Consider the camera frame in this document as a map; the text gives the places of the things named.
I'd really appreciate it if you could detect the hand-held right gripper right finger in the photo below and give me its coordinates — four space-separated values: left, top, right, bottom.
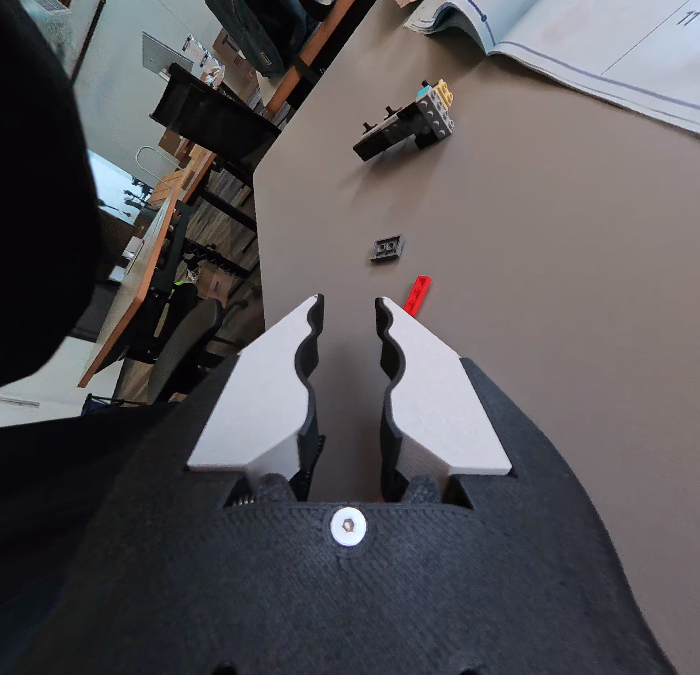
374 296 514 481

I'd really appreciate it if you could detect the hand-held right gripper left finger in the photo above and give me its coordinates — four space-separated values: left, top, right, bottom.
187 295 326 487

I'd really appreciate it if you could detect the red brick plate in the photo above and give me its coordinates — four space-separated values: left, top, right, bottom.
404 276 433 316

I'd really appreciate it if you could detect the dark grey brick plate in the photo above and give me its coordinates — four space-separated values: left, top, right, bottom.
371 235 404 264

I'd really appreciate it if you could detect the black grey brick assembly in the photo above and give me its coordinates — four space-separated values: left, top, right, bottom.
353 79 456 163

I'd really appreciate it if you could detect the person's left forearm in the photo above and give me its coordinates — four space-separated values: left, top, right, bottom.
0 0 105 387

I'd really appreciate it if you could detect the wood-edged desk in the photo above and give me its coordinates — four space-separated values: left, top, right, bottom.
265 0 379 112
78 149 219 388

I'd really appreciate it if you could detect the grey desk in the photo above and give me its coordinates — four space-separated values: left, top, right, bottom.
253 0 700 675

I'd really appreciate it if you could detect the black office chair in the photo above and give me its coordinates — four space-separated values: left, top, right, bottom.
147 283 248 405

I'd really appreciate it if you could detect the cardboard box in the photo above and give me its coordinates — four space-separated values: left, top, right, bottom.
212 27 259 102
196 259 248 305

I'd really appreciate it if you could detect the person's black clothing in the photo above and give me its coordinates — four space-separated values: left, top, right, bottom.
0 401 189 675

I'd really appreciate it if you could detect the black monitor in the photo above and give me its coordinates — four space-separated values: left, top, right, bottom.
150 62 281 168

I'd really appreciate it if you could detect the white panel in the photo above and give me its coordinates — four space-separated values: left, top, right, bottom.
142 31 195 78

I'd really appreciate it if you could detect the dark backpack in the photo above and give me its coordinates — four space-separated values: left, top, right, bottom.
201 0 384 78

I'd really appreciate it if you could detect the instruction booklet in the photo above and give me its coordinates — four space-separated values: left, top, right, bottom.
405 0 700 134

